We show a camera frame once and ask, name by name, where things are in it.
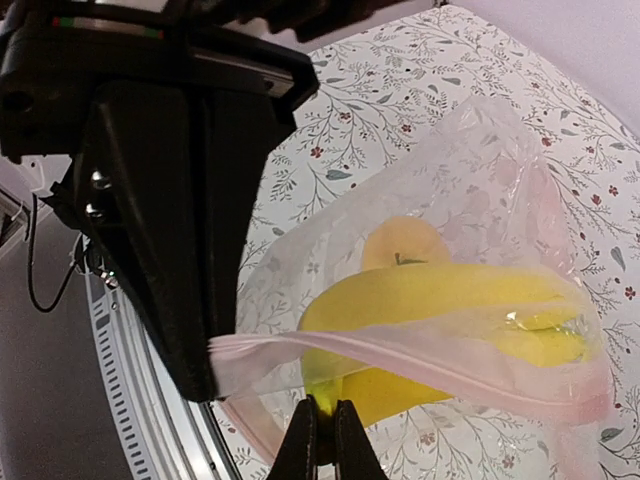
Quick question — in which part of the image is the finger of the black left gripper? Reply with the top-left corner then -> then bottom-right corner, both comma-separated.
73,82 -> 210,400

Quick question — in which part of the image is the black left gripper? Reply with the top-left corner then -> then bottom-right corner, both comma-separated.
0,0 -> 321,361

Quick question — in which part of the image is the yellow toy lemon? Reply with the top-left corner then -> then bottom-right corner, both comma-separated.
361,216 -> 451,271

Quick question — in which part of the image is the yellow toy banana bunch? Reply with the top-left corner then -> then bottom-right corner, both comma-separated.
299,264 -> 597,424

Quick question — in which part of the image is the front aluminium rail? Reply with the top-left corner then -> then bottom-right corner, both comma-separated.
84,266 -> 241,479

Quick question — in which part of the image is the clear zip top bag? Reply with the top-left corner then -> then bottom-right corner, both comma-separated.
210,97 -> 611,479

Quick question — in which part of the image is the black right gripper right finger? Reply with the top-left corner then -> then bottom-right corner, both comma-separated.
333,400 -> 388,480

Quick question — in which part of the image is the floral table mat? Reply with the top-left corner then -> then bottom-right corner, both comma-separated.
212,6 -> 639,479

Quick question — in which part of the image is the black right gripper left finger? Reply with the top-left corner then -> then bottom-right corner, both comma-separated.
269,396 -> 318,480

